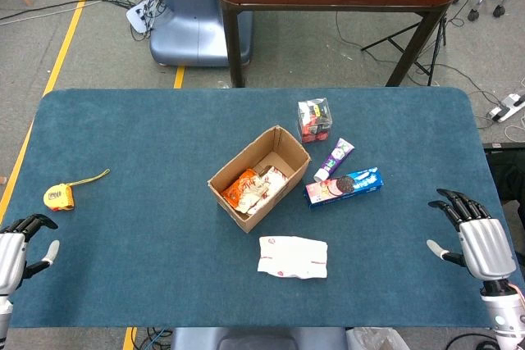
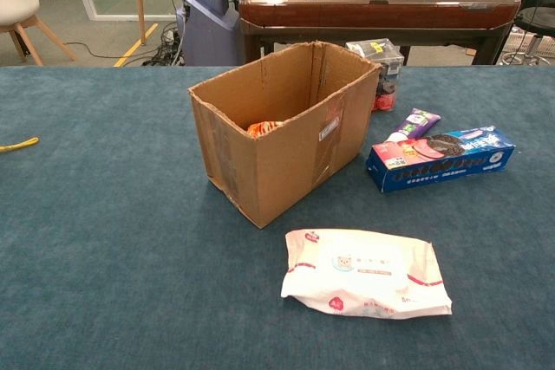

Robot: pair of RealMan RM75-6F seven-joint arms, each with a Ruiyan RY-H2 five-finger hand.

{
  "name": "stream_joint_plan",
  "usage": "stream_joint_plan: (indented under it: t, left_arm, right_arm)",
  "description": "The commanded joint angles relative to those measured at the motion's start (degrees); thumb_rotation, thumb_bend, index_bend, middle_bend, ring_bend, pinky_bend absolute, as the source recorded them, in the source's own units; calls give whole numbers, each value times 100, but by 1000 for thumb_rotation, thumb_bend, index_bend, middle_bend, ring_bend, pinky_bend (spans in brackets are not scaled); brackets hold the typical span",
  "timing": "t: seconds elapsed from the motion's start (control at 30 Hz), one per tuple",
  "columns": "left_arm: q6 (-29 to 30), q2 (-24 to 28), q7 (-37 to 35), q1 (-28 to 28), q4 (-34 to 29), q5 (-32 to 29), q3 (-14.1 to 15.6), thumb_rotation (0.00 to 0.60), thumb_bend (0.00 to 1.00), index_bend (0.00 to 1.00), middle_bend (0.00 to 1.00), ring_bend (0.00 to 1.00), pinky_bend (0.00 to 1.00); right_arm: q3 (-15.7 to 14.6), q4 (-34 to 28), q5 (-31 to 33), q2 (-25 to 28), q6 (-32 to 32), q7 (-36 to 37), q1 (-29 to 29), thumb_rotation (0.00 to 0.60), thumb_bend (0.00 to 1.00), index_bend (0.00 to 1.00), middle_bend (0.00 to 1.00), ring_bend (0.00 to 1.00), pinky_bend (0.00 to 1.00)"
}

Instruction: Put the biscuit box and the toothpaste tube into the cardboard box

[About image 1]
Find white grey power strip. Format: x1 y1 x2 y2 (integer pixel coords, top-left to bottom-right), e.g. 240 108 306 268
486 93 525 123

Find clear plastic snack bag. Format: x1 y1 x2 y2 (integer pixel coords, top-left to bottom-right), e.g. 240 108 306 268
297 98 333 145

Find white power strip with plugs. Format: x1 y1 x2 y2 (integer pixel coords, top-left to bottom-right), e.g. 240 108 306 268
126 0 159 34

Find blue black floor cables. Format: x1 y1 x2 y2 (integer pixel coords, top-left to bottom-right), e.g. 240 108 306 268
135 327 173 350

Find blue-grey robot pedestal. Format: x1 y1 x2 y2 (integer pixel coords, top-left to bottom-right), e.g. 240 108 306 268
148 0 253 68

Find blue felt table mat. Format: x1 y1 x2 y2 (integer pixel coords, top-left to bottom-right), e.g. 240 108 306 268
7 87 518 330

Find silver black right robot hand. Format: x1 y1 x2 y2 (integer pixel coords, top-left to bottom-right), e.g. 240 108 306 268
426 188 518 296

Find purple tube white cap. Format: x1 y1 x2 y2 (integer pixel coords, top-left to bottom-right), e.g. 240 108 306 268
313 138 355 183

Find black tripod stand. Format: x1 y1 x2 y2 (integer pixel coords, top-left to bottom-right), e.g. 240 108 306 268
360 17 448 87

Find white pink wet wipes pack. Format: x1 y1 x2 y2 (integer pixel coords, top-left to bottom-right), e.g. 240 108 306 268
257 235 329 280

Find pink and blue box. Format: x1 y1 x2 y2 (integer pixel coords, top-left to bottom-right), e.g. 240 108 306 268
304 166 385 209

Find yellow cable piece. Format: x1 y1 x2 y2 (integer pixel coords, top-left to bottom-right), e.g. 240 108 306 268
43 168 111 212

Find white red-print snack pack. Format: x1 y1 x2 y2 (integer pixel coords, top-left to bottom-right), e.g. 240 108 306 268
237 165 290 216

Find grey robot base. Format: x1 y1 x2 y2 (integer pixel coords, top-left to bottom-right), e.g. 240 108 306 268
170 327 349 350

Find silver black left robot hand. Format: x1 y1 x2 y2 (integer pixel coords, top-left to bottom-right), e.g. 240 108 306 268
0 213 61 296

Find black bag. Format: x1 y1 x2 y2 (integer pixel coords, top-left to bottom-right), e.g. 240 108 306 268
483 143 525 203

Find orange snack bag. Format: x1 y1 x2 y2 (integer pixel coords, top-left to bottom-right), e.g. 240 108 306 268
221 168 263 210

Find open brown cardboard box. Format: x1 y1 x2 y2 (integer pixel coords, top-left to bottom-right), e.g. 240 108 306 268
208 125 312 234

